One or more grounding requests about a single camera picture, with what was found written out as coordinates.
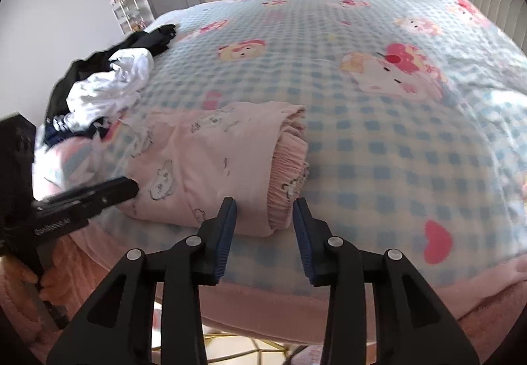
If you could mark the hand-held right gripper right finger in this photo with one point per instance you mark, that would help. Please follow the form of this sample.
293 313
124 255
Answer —
304 245

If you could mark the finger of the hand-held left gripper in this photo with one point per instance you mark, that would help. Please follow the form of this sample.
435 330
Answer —
115 192

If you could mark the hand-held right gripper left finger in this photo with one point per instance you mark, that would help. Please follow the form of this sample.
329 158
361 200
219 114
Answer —
227 241

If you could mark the pink cartoon print pants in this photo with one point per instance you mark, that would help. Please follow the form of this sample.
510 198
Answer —
214 159

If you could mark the person's left forearm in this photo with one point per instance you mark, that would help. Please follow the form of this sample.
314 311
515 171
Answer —
78 262

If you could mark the person's left hand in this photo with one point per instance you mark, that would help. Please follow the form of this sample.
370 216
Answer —
51 282

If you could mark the navy striped garment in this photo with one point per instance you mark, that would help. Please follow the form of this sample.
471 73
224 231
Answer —
61 130

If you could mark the white garment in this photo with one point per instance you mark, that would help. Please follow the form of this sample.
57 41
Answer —
107 89

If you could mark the checkered cartoon print blanket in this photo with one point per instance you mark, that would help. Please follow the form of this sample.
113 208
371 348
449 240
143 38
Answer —
370 142

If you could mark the black garment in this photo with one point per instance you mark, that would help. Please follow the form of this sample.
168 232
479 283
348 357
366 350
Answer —
152 39

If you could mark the white shelf rack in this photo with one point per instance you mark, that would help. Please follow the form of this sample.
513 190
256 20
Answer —
131 15

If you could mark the person's pink fuzzy robe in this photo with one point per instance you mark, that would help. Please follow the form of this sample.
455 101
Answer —
486 307

